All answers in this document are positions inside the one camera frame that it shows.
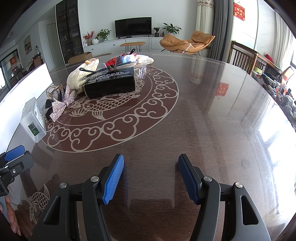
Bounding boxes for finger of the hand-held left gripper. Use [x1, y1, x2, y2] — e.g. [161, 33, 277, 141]
[0, 145, 26, 164]
[5, 151, 34, 183]

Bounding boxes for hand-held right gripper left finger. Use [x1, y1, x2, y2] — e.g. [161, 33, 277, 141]
[30, 153, 125, 241]

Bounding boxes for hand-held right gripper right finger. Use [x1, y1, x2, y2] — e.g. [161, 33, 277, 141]
[178, 154, 271, 241]

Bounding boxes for clear plastic box cartoon print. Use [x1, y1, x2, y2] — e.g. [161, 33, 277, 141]
[20, 97, 47, 143]

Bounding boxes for cream knitted glove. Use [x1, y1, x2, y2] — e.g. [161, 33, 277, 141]
[134, 54, 155, 65]
[67, 58, 100, 94]

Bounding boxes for person's left hand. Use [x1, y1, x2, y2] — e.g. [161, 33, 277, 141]
[0, 195, 22, 235]

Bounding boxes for clear claw clip rhinestone bow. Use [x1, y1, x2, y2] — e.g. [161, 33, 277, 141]
[45, 85, 78, 122]

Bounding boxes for cluttered wooden side table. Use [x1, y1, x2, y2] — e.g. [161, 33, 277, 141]
[25, 50, 44, 72]

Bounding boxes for black cardboard box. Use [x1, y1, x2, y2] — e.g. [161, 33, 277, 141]
[83, 67, 136, 98]

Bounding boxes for white door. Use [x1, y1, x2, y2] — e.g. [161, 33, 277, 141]
[46, 23, 58, 67]

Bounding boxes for clear safety glasses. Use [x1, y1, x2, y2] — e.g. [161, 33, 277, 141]
[79, 56, 139, 81]

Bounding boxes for red candy packet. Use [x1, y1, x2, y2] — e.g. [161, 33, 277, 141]
[106, 53, 130, 67]

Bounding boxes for pile of sideboard clutter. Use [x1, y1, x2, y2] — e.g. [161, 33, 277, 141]
[251, 67, 296, 121]

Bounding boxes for wooden dining chair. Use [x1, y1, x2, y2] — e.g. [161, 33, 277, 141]
[228, 41, 258, 75]
[251, 52, 282, 81]

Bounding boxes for dark glass display cabinet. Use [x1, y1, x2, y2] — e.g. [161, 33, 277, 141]
[55, 0, 84, 64]

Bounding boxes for white television cabinet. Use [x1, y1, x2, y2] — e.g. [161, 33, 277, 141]
[83, 36, 167, 55]

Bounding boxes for orange lounge chair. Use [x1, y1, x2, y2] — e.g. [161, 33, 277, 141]
[159, 30, 216, 56]

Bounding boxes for red flower plant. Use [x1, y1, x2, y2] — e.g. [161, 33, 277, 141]
[83, 31, 95, 45]

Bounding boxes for wooden bench with metal legs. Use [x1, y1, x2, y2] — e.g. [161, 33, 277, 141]
[120, 42, 146, 53]

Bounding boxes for green potted plant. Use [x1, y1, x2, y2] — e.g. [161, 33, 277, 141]
[95, 28, 112, 42]

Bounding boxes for large leafy potted plant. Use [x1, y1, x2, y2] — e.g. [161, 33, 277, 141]
[162, 23, 182, 35]

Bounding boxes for grey curtain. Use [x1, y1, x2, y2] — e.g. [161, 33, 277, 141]
[209, 0, 234, 63]

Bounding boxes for black television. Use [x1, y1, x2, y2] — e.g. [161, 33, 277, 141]
[114, 17, 152, 39]

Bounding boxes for cloth covered air conditioner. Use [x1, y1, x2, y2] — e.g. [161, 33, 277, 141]
[195, 0, 215, 42]

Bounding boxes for framed wall painting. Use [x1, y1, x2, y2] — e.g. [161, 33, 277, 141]
[23, 35, 31, 55]

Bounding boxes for red wall hanging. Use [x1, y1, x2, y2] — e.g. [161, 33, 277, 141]
[233, 2, 245, 22]

